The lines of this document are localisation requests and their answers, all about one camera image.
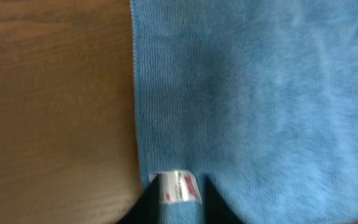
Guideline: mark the blue microfiber cloth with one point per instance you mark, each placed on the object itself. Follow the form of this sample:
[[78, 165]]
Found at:
[[260, 95]]

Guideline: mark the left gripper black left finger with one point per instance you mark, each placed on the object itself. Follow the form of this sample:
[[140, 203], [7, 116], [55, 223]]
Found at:
[[147, 209]]

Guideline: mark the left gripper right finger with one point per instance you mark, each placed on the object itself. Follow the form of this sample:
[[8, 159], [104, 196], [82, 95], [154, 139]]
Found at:
[[216, 210]]

